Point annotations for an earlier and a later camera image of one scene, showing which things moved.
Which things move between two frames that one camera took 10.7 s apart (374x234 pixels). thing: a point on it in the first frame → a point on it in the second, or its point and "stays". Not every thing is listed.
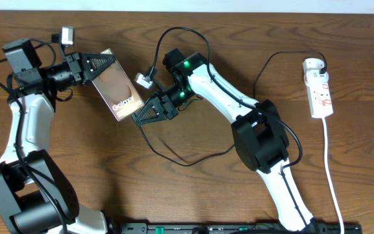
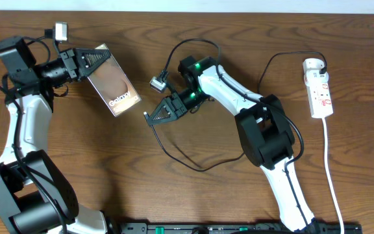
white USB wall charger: (311, 67) stays
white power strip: (320, 100) stays
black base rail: (236, 228) stays
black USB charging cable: (199, 159) → (263, 73)
